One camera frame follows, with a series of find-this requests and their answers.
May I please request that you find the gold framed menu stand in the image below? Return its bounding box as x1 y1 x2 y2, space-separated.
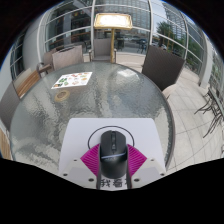
93 12 134 64

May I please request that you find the grey wicker armchair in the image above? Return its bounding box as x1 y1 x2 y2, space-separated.
35 49 56 77

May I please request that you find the colourful picture menu sheet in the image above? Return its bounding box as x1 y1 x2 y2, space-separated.
50 71 94 90

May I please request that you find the white printed mouse pad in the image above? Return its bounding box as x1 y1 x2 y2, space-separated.
58 117 167 191

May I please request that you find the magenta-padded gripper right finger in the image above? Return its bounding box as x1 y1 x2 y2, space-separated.
126 143 167 191

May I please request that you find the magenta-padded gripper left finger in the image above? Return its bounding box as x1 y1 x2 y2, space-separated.
60 143 102 191

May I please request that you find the tan round table ring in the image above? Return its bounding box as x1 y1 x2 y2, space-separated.
54 89 72 103

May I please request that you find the black computer mouse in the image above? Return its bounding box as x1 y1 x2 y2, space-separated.
99 130 129 180

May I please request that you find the dark metal folding table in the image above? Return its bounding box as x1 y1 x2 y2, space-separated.
194 86 224 138

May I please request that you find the dark grey wicker chair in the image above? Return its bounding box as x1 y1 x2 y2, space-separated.
141 44 186 100

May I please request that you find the wooden slatted bench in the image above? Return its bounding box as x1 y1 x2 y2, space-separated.
0 128 13 161
12 68 42 100

